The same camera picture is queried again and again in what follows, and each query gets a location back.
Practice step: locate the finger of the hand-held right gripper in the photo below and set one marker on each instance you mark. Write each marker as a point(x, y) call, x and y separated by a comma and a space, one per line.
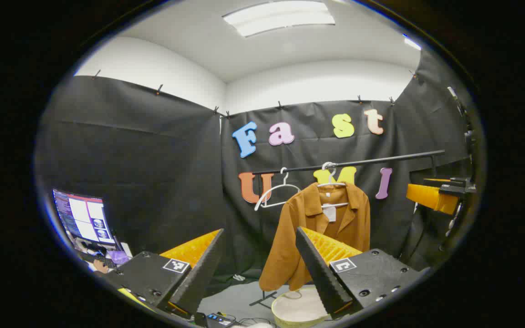
point(431, 196)

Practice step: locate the black backdrop cloth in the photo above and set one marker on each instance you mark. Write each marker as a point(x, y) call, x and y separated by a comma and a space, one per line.
point(153, 182)

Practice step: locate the black electronic box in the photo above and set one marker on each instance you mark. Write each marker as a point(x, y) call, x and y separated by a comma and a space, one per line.
point(214, 320)

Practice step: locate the black keyboard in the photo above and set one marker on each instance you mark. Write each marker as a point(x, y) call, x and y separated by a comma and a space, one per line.
point(98, 259)

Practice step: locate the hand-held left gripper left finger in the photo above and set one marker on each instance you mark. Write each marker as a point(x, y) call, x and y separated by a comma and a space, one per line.
point(198, 282)

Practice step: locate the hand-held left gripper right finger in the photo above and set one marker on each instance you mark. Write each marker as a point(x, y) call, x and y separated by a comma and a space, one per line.
point(319, 273)

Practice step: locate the small ceiling light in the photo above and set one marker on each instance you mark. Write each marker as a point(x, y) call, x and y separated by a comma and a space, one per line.
point(412, 43)

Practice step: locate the black clothes rack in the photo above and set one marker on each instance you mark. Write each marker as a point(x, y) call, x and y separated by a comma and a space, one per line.
point(381, 160)

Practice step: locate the white laundry hamper yellow rim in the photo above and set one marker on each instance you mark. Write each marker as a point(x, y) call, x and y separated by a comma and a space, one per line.
point(299, 310)

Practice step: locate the white plastic hanger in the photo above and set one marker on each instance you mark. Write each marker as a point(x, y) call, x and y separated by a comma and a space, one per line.
point(285, 178)
point(332, 184)

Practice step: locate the brown shirt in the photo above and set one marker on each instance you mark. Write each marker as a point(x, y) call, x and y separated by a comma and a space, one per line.
point(290, 237)

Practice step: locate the computer monitor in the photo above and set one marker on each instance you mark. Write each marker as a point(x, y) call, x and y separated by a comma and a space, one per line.
point(84, 216)

